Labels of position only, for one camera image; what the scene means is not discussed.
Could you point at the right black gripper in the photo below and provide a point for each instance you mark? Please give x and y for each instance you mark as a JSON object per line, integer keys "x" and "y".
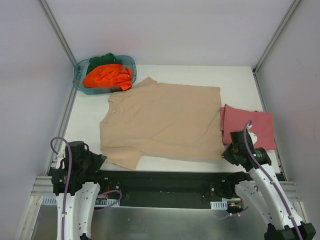
{"x": 229, "y": 155}

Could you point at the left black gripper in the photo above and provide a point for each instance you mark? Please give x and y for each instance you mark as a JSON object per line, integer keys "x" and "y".
{"x": 95, "y": 161}

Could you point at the beige t shirt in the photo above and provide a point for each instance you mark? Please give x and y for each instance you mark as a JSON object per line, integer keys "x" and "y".
{"x": 173, "y": 121}

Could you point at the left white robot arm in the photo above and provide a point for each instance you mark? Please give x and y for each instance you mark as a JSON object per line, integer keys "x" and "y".
{"x": 72, "y": 200}

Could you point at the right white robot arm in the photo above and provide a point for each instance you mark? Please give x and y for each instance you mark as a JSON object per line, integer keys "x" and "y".
{"x": 261, "y": 191}

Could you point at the folded red t shirt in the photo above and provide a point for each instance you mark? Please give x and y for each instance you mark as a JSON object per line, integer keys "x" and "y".
{"x": 234, "y": 119}

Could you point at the orange t shirt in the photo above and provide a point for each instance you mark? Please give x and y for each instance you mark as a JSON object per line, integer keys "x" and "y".
{"x": 109, "y": 75}

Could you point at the teal plastic basket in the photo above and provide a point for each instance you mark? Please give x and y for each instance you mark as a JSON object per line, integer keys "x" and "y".
{"x": 80, "y": 72}

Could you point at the green t shirt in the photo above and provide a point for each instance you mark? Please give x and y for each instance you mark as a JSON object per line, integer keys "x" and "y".
{"x": 106, "y": 59}

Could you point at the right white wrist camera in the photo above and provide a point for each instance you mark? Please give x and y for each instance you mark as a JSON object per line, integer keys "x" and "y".
{"x": 253, "y": 136}

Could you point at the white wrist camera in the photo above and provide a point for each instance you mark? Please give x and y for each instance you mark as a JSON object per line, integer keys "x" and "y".
{"x": 60, "y": 158}
{"x": 253, "y": 136}

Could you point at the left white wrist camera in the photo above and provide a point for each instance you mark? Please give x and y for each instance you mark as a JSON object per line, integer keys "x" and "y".
{"x": 60, "y": 158}

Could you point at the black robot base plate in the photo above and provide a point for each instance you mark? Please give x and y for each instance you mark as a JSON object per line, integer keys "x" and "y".
{"x": 152, "y": 189}

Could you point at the right aluminium frame post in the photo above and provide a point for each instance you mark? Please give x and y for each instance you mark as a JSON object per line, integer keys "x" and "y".
{"x": 277, "y": 34}

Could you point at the aluminium frame post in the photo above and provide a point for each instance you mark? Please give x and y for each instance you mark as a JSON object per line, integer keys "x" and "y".
{"x": 57, "y": 31}
{"x": 277, "y": 34}

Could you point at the left aluminium frame post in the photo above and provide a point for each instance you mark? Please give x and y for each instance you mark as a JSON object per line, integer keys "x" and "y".
{"x": 57, "y": 31}

